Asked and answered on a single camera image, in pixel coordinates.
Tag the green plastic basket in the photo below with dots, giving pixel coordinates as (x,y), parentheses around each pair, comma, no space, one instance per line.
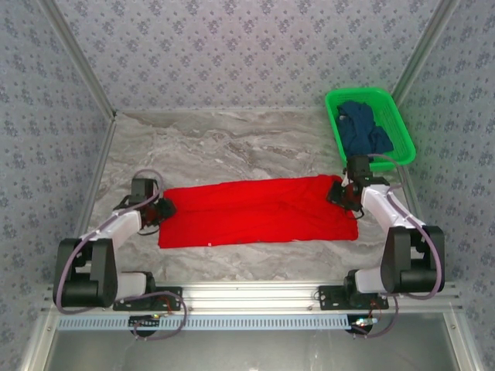
(394,116)

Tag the red t-shirt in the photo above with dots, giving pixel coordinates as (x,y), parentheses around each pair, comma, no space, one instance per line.
(251,208)

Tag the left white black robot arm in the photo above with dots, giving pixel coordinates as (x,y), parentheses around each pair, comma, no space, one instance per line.
(93,270)

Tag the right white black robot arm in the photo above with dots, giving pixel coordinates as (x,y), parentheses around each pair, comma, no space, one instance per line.
(410,266)

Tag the dark blue garment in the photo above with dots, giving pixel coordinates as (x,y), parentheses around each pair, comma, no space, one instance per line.
(359,131)

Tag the small black circuit board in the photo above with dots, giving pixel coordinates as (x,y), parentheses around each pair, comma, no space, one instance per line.
(145,330)
(363,330)

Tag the aluminium table side rail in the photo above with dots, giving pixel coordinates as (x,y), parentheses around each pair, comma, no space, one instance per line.
(103,154)

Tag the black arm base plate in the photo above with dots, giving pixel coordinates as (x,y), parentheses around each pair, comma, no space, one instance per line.
(328,295)
(174,295)

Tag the slanted aluminium frame post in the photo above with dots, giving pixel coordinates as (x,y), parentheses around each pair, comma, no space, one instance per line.
(82,58)
(417,58)

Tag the wide aluminium mounting rail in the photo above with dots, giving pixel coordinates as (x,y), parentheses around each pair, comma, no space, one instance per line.
(251,295)

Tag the aluminium frame leg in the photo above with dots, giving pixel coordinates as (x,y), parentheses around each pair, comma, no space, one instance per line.
(460,344)
(36,344)

